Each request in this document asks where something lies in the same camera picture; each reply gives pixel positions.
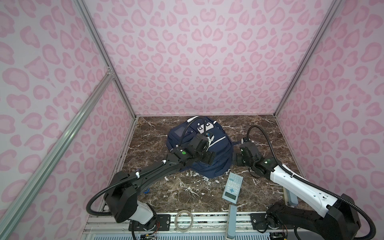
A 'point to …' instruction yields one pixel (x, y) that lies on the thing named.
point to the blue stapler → (147, 191)
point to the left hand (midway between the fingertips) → (211, 149)
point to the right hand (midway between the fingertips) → (239, 156)
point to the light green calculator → (232, 188)
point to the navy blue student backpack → (219, 142)
